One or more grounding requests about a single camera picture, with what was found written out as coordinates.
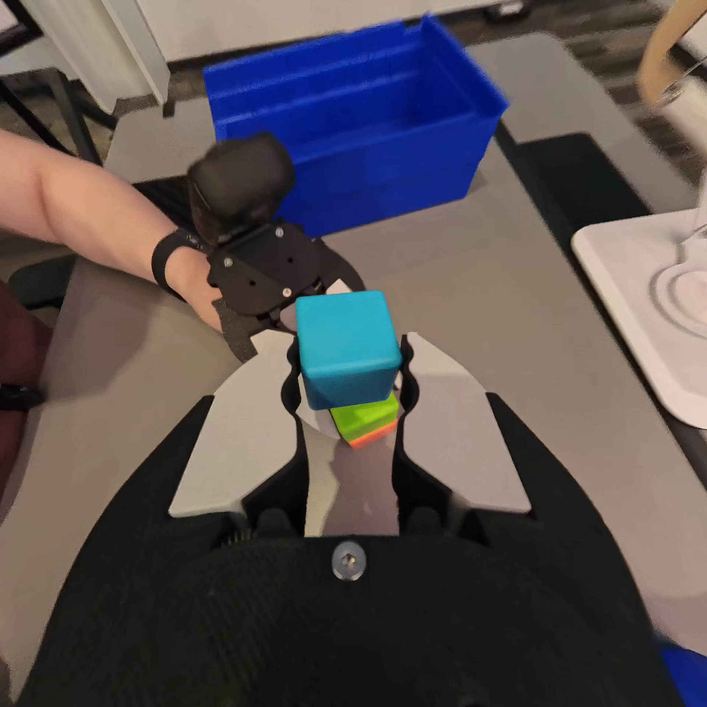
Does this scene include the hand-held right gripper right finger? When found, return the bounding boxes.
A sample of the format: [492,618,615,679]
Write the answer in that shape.
[392,331,532,539]

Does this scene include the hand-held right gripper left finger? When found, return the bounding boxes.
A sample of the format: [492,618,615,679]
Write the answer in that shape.
[168,337,310,539]

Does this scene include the light blue cube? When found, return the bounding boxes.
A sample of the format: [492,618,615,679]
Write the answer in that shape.
[295,291,403,411]

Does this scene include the orange cube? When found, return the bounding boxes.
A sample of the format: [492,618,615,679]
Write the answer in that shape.
[348,422,398,450]

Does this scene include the green cube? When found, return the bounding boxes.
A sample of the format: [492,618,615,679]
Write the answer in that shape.
[330,393,400,443]

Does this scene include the blue plastic bin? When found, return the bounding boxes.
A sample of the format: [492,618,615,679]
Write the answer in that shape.
[657,643,707,707]
[203,14,509,238]

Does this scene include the person's left forearm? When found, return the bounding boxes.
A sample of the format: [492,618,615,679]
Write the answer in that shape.
[0,130,177,282]

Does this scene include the person's left hand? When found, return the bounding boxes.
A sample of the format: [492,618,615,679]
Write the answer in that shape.
[165,251,224,333]

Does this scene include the white document stand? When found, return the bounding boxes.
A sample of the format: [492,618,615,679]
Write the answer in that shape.
[571,166,707,429]

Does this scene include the black framed poster stand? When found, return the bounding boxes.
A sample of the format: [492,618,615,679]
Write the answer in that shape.
[0,0,106,166]

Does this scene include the black floor object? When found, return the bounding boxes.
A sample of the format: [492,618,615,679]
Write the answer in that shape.
[486,0,534,21]

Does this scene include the black wrist strap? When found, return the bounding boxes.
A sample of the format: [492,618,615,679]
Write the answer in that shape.
[151,228,210,303]

